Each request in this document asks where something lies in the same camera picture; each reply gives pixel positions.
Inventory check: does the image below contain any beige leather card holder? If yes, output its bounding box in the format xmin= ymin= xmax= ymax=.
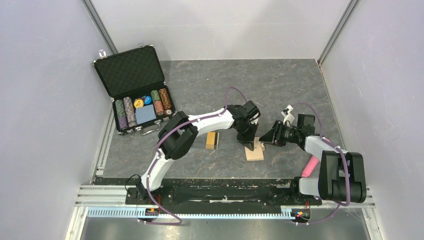
xmin=245 ymin=137 xmax=265 ymax=162

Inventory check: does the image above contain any yellow dealer chip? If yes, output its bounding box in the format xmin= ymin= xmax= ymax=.
xmin=133 ymin=98 xmax=145 ymax=109

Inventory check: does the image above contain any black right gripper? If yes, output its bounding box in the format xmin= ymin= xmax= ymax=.
xmin=258 ymin=120 xmax=301 ymax=147

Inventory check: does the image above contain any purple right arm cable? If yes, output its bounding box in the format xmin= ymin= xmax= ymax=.
xmin=291 ymin=101 xmax=351 ymax=225

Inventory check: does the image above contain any black poker chip case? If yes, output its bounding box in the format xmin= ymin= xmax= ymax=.
xmin=93 ymin=44 xmax=176 ymax=135

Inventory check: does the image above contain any green poker chip stack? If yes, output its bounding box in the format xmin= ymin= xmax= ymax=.
xmin=114 ymin=99 xmax=126 ymax=118

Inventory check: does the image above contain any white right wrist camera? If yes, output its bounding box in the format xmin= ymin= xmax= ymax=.
xmin=281 ymin=104 xmax=295 ymax=127

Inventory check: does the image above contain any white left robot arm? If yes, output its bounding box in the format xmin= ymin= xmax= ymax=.
xmin=136 ymin=101 xmax=261 ymax=204

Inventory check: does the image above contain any pink cylinder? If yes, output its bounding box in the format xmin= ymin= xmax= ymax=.
xmin=301 ymin=156 xmax=320 ymax=178

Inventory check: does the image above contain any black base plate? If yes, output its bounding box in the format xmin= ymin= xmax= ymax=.
xmin=125 ymin=178 xmax=323 ymax=215

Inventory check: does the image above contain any orange black poker chip stack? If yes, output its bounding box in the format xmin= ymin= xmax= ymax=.
xmin=158 ymin=88 xmax=172 ymax=110

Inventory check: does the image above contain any clear acrylic card stand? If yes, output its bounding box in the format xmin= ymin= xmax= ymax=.
xmin=192 ymin=133 xmax=207 ymax=150

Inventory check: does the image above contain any blue playing card deck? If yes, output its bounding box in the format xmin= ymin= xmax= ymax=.
xmin=135 ymin=104 xmax=157 ymax=125

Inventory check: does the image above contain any blue dealer chip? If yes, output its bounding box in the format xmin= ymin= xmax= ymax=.
xmin=143 ymin=95 xmax=152 ymax=106

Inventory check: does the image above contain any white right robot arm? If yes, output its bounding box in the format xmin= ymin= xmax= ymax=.
xmin=259 ymin=114 xmax=367 ymax=206

